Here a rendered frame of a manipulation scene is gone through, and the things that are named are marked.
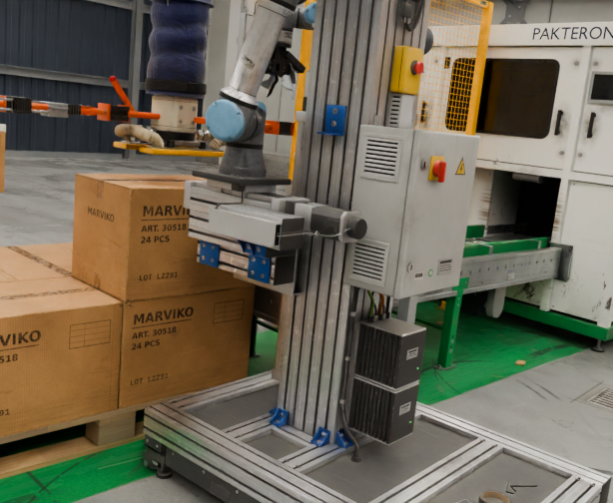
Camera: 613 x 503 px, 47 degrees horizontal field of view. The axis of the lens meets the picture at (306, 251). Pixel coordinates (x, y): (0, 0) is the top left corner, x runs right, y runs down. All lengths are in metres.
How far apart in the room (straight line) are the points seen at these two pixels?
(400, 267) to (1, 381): 1.29
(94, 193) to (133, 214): 0.25
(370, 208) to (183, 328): 1.01
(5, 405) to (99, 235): 0.66
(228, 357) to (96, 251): 0.68
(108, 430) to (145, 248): 0.67
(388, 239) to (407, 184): 0.16
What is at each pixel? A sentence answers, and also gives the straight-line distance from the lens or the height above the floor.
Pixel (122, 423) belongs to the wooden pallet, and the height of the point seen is 0.09.
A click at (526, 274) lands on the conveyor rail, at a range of 4.35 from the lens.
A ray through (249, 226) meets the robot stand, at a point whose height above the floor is 0.92.
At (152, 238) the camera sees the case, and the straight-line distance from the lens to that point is 2.52.
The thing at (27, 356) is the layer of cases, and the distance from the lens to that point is 2.43.
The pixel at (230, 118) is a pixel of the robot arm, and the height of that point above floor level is 1.21.
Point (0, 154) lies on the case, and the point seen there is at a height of 0.85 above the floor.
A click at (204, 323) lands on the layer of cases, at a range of 2.75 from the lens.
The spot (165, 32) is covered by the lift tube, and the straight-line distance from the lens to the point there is 2.67.
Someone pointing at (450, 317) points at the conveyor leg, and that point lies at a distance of 3.78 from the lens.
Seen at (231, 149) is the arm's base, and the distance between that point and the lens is 2.19.
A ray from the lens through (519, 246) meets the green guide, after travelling 4.43.
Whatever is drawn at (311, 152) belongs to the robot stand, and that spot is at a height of 1.13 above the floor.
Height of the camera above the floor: 1.23
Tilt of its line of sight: 11 degrees down
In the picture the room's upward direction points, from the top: 6 degrees clockwise
